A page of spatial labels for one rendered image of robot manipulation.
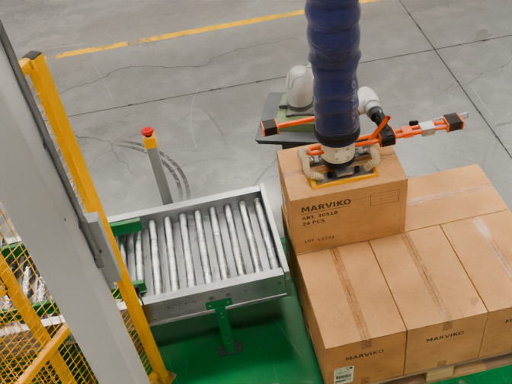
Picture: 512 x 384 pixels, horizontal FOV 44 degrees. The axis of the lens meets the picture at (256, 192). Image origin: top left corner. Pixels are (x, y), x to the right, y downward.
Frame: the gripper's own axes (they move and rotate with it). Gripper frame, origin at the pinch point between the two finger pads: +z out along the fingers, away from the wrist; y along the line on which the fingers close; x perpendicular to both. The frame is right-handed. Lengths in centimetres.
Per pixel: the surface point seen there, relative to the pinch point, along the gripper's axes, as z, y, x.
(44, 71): 44, -96, 139
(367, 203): 19.6, 25.2, 17.0
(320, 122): 4.3, -20.1, 35.4
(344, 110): 11.0, -28.9, 25.5
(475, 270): 53, 54, -29
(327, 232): 19, 40, 39
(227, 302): 34, 60, 97
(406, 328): 77, 54, 16
